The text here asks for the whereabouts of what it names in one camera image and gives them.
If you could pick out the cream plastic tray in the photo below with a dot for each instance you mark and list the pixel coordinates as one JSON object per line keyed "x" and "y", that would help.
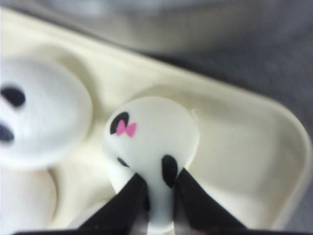
{"x": 255, "y": 157}

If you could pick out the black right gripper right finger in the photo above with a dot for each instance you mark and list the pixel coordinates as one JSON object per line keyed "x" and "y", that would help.
{"x": 196, "y": 211}

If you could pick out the panda bun with pink bow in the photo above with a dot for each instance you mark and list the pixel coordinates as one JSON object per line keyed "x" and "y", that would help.
{"x": 155, "y": 138}

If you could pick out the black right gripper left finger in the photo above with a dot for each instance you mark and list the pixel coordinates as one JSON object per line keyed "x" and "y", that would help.
{"x": 128, "y": 210}

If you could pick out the white panda bun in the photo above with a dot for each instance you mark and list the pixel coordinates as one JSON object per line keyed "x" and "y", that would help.
{"x": 45, "y": 112}

